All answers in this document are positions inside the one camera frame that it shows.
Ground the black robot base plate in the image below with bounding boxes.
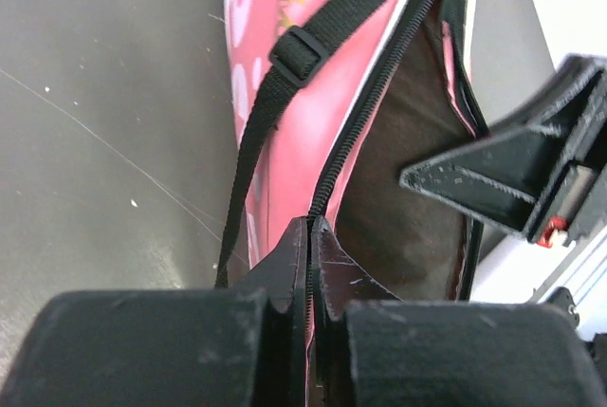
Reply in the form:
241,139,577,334
544,287,580,329

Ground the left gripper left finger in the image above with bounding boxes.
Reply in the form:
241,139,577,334
1,218,307,406

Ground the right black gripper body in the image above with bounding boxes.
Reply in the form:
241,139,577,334
492,55,606,243

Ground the white shuttlecock tube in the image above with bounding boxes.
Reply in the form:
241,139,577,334
471,0,554,124

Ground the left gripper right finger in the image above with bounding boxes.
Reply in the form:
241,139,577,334
310,218,606,406

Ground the pink SPORT racket bag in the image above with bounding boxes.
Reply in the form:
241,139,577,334
213,0,489,407

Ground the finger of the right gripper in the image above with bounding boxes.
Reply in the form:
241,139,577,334
399,118,575,239

